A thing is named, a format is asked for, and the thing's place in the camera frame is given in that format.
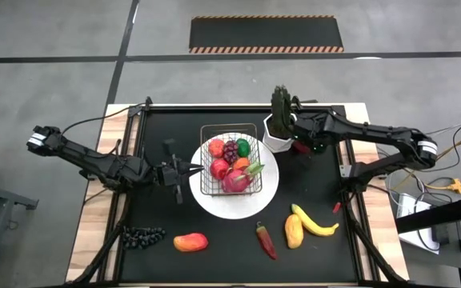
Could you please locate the white round plate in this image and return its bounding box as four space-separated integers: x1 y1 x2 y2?
188 131 280 220

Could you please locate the black hazard-striped floor mat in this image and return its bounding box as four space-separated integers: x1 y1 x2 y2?
188 14 345 54

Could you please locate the purple grape bunch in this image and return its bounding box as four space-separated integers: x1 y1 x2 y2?
222 139 239 165

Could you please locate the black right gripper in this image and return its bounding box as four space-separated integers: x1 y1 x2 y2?
290 106 330 155

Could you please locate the green cactus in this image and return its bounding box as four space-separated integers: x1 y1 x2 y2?
270 85 295 139

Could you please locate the red orange bumpy fruit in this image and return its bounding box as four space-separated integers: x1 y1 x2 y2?
207 138 226 158

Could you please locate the metal wire basket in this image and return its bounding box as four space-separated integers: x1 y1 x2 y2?
199 122 264 197

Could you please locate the white hexagonal plant pot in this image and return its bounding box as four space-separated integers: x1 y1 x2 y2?
262 113 298 154

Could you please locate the black power adapter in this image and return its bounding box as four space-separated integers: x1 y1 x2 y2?
431 223 451 245

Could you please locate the black table mat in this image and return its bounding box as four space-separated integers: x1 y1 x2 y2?
118 107 359 284

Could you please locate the red chili pepper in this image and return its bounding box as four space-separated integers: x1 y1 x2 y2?
255 222 279 261

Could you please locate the black grape bunch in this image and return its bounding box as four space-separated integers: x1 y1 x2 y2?
122 226 166 250

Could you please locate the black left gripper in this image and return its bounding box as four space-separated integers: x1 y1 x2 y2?
156 138 206 206

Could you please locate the yellow orange mango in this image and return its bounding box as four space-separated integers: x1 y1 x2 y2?
284 213 305 250

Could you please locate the yellow power plug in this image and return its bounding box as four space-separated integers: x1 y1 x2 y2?
426 178 461 195

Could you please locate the red apple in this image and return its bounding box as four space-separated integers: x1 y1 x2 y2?
209 158 231 181
293 140 312 155

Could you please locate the red orange mango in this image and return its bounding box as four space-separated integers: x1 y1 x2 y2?
173 232 210 254

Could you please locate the white box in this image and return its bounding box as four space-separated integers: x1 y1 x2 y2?
396 193 442 255

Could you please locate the yellow banana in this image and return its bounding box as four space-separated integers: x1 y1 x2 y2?
291 203 340 238

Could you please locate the black side table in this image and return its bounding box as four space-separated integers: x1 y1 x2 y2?
394 194 461 288

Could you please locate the pink dragon fruit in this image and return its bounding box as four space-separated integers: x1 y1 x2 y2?
221 161 266 194

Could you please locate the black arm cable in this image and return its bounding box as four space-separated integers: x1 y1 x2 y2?
60 102 146 137

